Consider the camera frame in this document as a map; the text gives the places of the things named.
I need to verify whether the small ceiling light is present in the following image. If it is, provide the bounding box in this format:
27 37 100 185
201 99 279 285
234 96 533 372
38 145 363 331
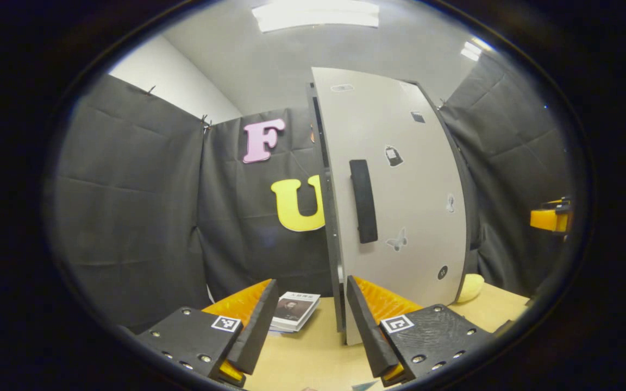
460 38 485 61

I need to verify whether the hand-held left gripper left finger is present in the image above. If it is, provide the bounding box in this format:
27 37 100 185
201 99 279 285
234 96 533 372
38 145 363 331
134 279 279 387

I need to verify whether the black door handle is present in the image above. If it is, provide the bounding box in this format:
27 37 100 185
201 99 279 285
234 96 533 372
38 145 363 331
349 159 379 244

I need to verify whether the grey cabinet door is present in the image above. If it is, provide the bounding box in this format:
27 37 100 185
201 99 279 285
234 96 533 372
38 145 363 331
311 67 468 346

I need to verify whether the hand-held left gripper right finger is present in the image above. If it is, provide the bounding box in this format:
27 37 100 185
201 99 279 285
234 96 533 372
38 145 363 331
347 275 496 387

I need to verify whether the yellow bun toy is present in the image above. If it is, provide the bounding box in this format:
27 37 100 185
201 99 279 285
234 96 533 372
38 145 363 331
457 273 485 303

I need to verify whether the dark grey cabinet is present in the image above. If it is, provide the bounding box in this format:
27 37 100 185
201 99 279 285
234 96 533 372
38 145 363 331
306 80 481 333

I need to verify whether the black backdrop cloth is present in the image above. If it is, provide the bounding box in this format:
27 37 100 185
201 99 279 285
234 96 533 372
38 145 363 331
47 52 572 333

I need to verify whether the long ceiling light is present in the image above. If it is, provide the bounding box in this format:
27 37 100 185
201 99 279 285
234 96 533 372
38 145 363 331
252 0 380 32

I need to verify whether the white portrait cover book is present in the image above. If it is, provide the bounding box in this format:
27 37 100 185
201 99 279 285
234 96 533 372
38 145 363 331
270 292 321 332

